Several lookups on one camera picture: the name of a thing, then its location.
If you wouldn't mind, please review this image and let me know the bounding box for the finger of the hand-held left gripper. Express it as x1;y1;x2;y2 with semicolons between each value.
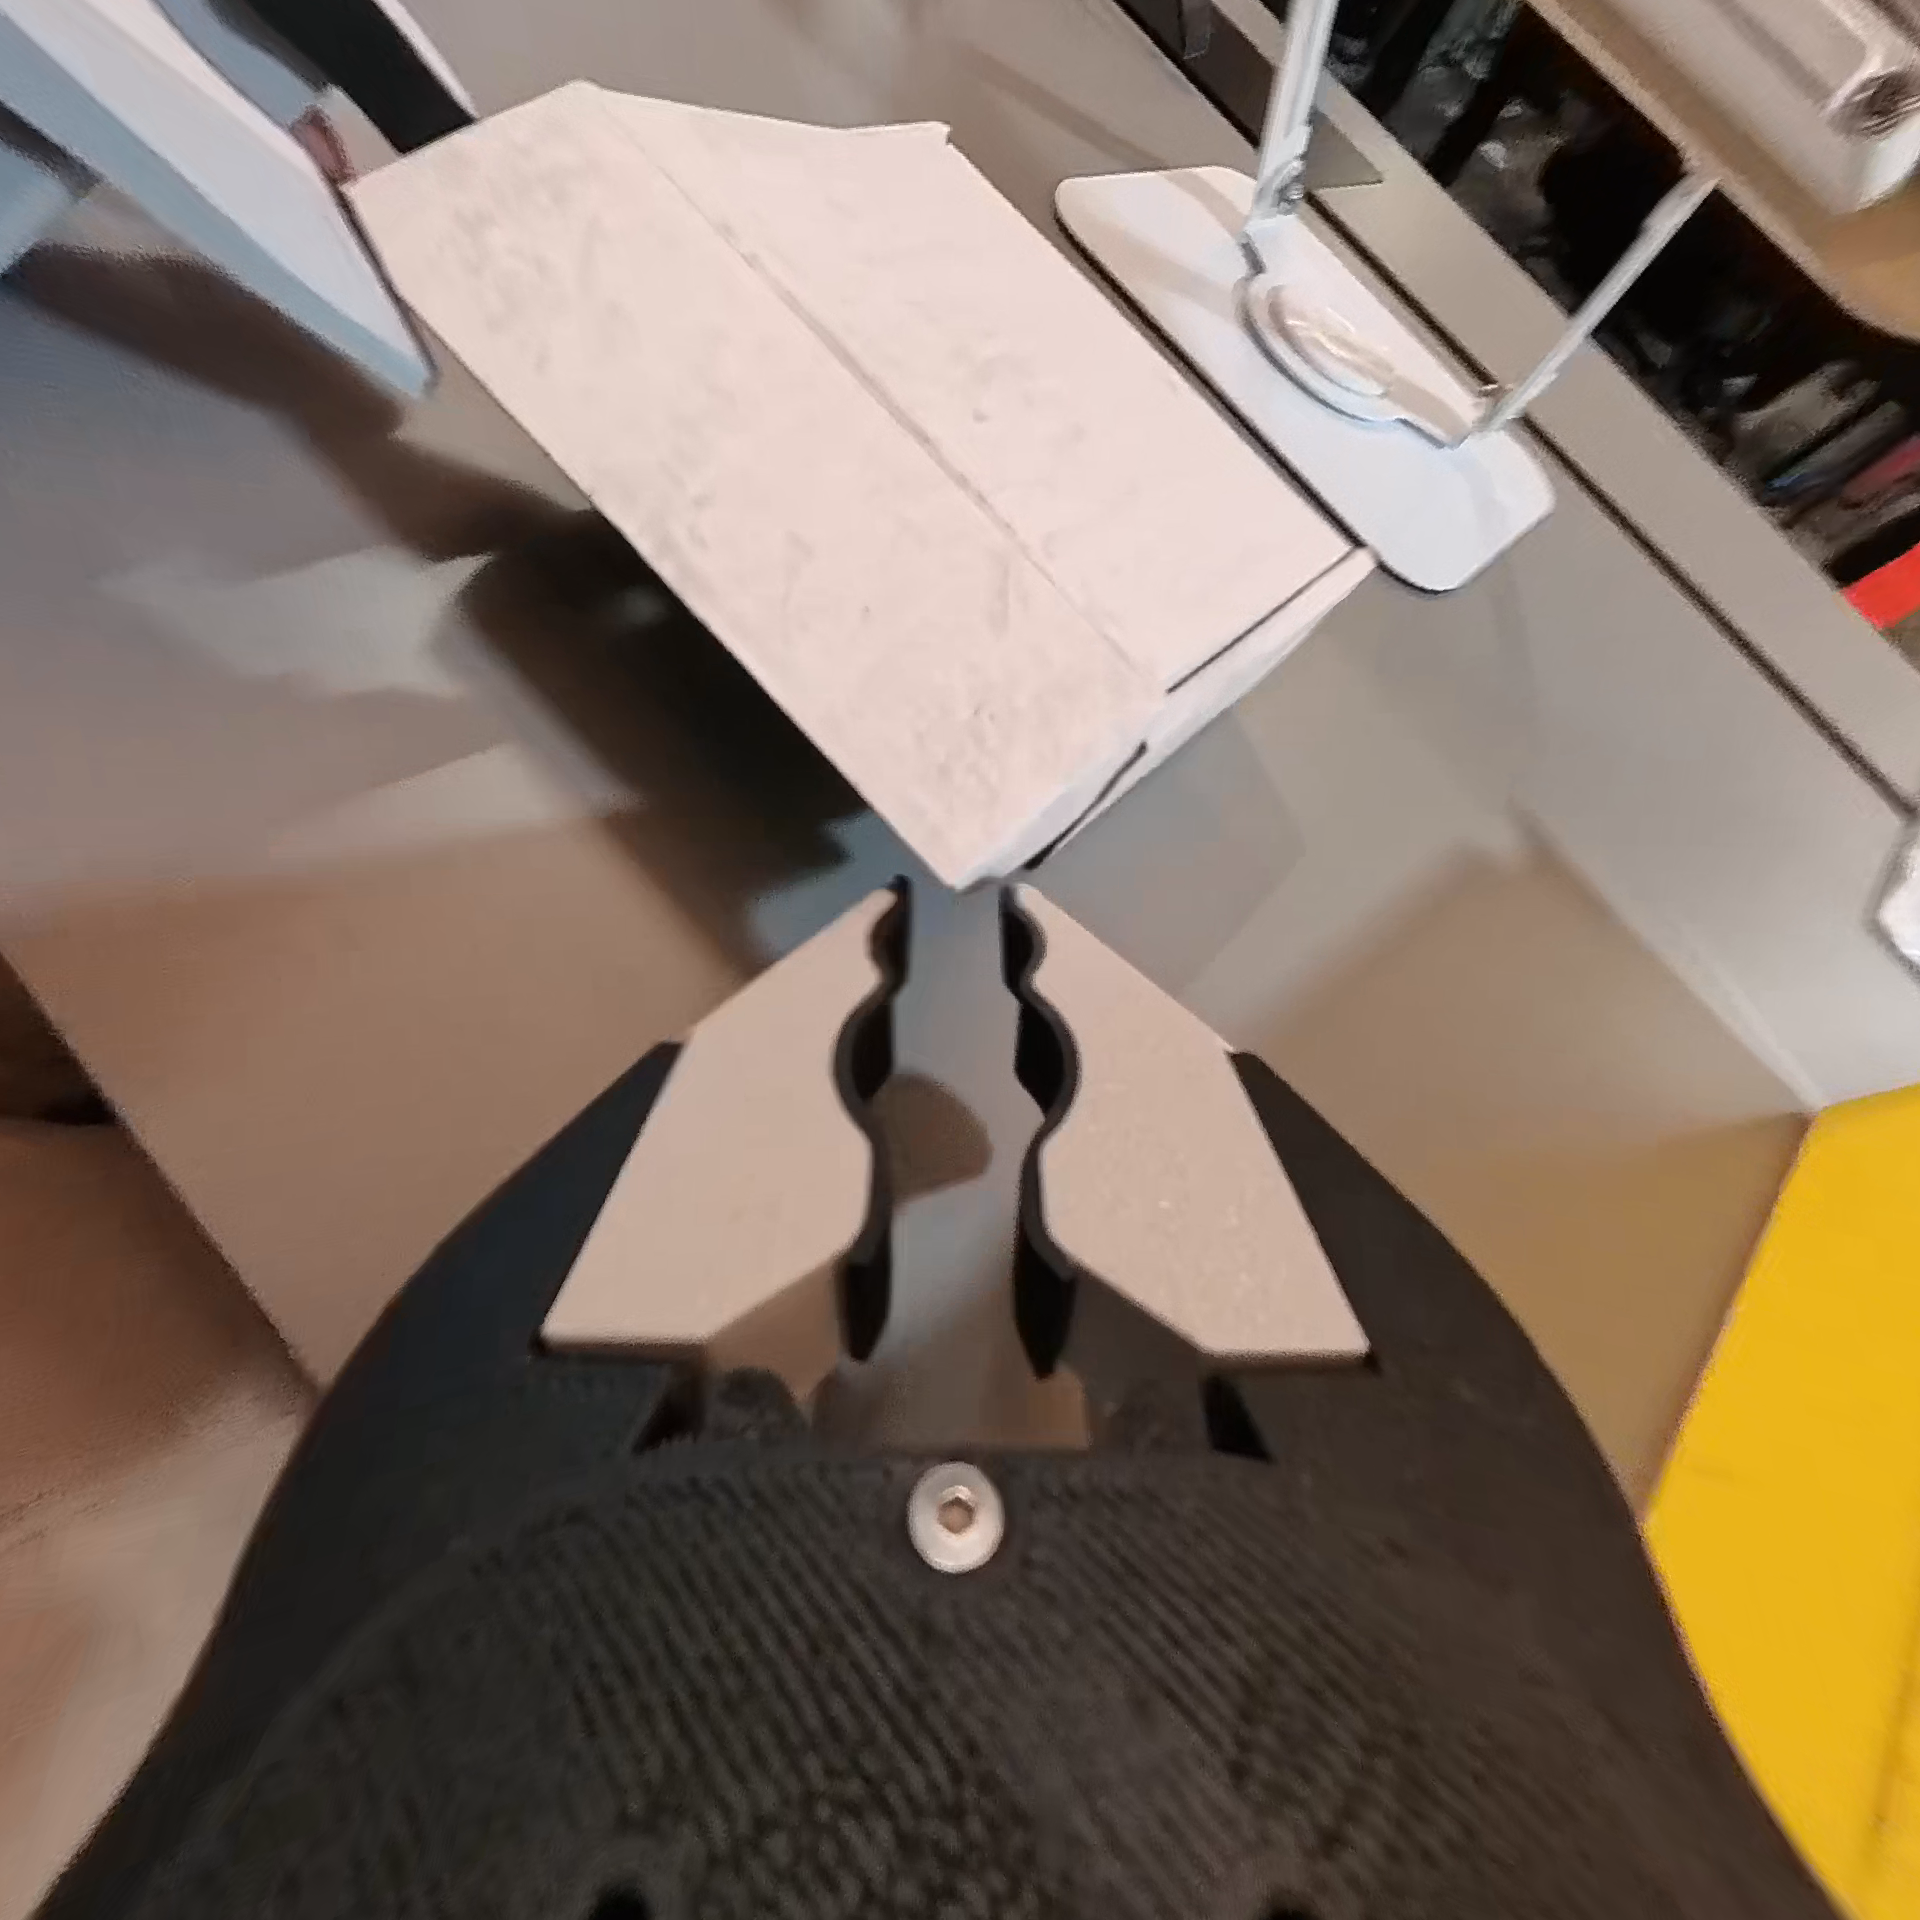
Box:
248;0;482;153
0;0;441;400

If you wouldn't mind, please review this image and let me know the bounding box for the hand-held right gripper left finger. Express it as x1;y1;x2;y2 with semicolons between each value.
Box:
540;880;917;1367

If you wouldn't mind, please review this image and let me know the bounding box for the grey desk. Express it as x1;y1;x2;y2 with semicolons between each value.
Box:
0;0;1920;1501

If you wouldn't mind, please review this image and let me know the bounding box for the white cardboard mailer box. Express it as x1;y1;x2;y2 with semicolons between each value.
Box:
344;83;1379;893

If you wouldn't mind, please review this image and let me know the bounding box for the yellow plastic bin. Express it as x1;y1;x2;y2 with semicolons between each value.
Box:
1641;1087;1920;1920

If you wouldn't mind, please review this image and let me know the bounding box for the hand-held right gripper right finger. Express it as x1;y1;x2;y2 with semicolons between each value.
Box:
999;883;1375;1377

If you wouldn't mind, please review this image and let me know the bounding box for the white stand with wooden board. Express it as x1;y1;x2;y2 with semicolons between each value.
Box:
1053;0;1920;592

